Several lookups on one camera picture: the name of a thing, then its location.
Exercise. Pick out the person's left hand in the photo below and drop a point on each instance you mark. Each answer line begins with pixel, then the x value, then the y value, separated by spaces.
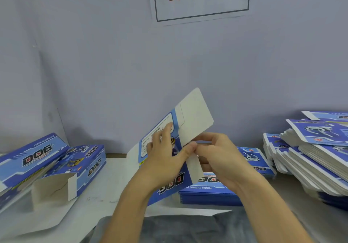
pixel 160 164

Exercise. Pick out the person's left middle finger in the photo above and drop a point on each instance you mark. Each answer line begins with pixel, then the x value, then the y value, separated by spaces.
pixel 157 143

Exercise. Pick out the person's left forearm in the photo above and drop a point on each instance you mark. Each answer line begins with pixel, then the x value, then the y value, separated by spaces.
pixel 130 210

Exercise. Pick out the small opened blue box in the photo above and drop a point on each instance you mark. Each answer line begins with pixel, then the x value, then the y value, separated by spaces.
pixel 89 166

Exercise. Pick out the person's right hand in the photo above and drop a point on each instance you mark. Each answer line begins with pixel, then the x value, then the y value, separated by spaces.
pixel 231 164

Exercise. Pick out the slanted pile of blue cartons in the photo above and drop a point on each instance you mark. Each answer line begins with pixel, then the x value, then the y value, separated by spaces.
pixel 315 158

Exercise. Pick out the white paper wall sign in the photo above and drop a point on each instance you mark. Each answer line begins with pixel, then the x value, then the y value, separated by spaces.
pixel 201 9

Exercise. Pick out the white cardboard sheet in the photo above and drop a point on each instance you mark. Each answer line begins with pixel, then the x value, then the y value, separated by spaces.
pixel 32 221

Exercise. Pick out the neat stack of blue cartons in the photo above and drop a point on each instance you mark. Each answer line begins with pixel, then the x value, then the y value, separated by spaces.
pixel 212 193

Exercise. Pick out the person's grey clothing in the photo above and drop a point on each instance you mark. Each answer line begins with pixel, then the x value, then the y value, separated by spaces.
pixel 190 229

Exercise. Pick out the person's left thumb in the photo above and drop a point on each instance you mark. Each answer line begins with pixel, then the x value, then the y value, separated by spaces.
pixel 186 153

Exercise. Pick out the large opened blue box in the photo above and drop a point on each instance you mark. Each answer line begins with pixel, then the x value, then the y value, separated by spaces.
pixel 27 155

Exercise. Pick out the person's right thumb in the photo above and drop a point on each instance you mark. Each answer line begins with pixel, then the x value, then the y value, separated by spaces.
pixel 206 149

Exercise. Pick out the blue printed carton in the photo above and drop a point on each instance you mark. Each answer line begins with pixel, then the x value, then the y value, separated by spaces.
pixel 196 114

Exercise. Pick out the person's right forearm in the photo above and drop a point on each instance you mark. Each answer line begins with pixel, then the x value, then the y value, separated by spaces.
pixel 269 213

